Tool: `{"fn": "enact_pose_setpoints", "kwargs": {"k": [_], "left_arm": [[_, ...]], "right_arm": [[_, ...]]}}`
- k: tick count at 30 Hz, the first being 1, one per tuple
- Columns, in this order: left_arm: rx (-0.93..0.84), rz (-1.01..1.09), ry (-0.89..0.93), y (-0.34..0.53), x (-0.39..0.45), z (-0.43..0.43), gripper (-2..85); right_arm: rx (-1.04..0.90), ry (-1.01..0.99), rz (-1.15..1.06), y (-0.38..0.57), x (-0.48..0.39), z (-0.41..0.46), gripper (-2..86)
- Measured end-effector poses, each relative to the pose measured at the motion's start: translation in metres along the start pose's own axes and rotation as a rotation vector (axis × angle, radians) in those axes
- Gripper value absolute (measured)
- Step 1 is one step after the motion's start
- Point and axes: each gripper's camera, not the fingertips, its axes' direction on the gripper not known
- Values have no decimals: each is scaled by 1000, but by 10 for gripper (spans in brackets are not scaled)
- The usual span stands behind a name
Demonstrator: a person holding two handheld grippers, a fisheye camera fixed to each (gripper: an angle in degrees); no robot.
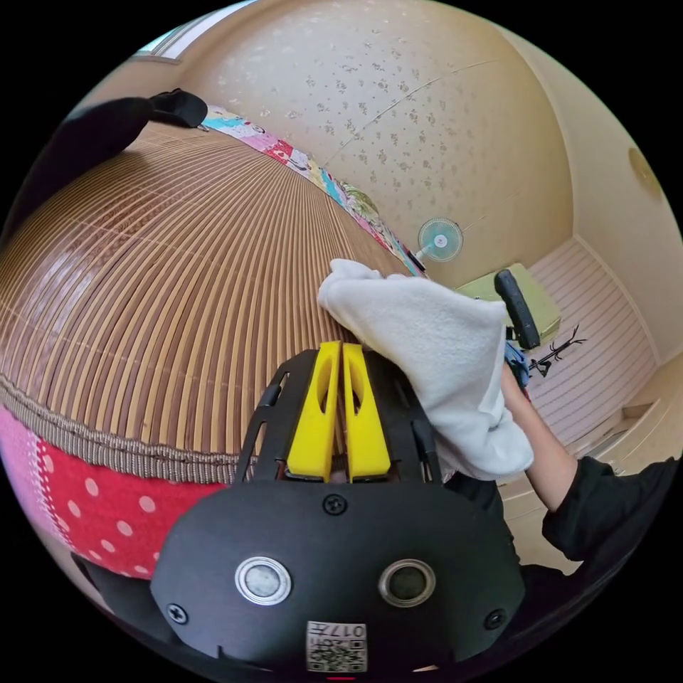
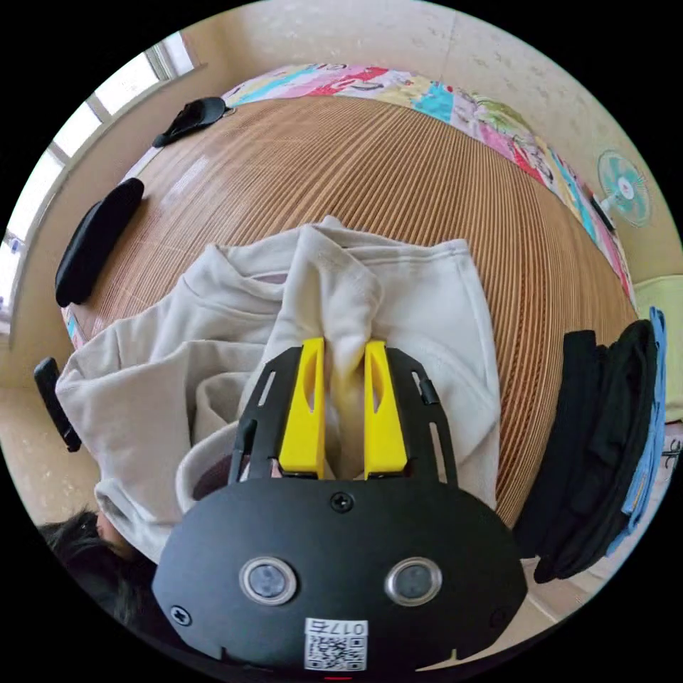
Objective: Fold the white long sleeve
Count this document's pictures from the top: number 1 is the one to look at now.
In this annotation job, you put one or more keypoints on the person's right hand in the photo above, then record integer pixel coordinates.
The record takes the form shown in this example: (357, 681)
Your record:
(513, 397)

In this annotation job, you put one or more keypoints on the black coat stand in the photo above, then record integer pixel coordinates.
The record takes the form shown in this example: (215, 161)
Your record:
(555, 349)

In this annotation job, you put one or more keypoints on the white long sleeve shirt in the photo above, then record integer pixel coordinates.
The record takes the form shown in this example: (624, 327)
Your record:
(427, 347)

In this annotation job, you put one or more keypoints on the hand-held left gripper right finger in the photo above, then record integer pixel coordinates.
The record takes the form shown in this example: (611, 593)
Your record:
(368, 432)

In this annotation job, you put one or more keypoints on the window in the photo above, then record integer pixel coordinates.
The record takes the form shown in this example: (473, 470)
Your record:
(160, 48)

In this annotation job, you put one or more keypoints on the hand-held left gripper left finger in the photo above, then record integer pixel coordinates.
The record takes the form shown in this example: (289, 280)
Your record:
(312, 427)

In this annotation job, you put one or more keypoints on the teal electric fan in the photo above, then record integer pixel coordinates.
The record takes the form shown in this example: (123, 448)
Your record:
(439, 240)

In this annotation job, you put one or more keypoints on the person's right forearm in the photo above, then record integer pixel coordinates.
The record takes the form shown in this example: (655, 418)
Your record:
(549, 464)

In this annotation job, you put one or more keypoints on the green box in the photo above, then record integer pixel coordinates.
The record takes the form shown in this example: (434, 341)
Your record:
(533, 307)

